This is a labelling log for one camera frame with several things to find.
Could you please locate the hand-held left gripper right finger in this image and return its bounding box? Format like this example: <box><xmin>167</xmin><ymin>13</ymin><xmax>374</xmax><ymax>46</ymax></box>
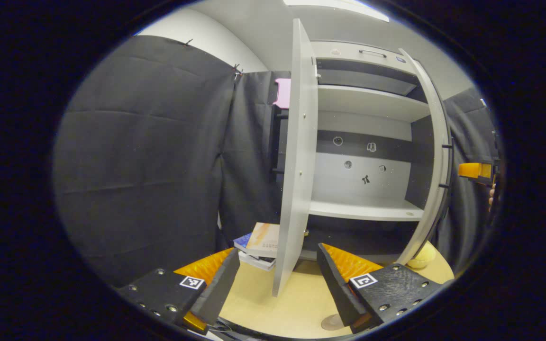
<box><xmin>317</xmin><ymin>243</ymin><xmax>444</xmax><ymax>333</ymax></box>

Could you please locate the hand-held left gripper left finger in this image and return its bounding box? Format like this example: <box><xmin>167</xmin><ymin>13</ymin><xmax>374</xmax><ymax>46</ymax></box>
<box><xmin>117</xmin><ymin>247</ymin><xmax>241</xmax><ymax>334</ymax></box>

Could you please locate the white cabinet door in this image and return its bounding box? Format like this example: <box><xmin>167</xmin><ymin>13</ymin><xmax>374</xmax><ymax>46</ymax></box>
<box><xmin>396</xmin><ymin>47</ymin><xmax>456</xmax><ymax>267</ymax></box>
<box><xmin>272</xmin><ymin>18</ymin><xmax>319</xmax><ymax>298</ymax></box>

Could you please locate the white and grey cabinet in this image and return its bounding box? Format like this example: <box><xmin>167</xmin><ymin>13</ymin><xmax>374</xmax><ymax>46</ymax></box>
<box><xmin>273</xmin><ymin>40</ymin><xmax>444</xmax><ymax>263</ymax></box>

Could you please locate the white cabinet drawer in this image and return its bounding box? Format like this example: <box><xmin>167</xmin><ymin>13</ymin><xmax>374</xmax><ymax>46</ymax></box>
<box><xmin>311</xmin><ymin>41</ymin><xmax>418</xmax><ymax>75</ymax></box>

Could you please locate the white book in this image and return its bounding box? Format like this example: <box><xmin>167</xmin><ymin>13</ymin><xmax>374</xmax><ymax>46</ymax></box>
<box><xmin>238</xmin><ymin>250</ymin><xmax>276</xmax><ymax>271</ymax></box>

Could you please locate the beige and orange book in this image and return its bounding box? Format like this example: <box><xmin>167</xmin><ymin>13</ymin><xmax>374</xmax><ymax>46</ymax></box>
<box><xmin>246</xmin><ymin>223</ymin><xmax>281</xmax><ymax>259</ymax></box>

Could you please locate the yellow ball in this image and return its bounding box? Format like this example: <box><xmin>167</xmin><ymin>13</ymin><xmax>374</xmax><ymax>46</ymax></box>
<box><xmin>407</xmin><ymin>242</ymin><xmax>437</xmax><ymax>269</ymax></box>

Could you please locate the black backdrop cloth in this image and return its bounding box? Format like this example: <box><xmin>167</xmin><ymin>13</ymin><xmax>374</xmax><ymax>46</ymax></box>
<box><xmin>53</xmin><ymin>34</ymin><xmax>503</xmax><ymax>289</ymax></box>

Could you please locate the large ceiling light panel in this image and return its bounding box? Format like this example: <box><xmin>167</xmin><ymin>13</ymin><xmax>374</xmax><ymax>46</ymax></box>
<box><xmin>282</xmin><ymin>0</ymin><xmax>390</xmax><ymax>22</ymax></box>

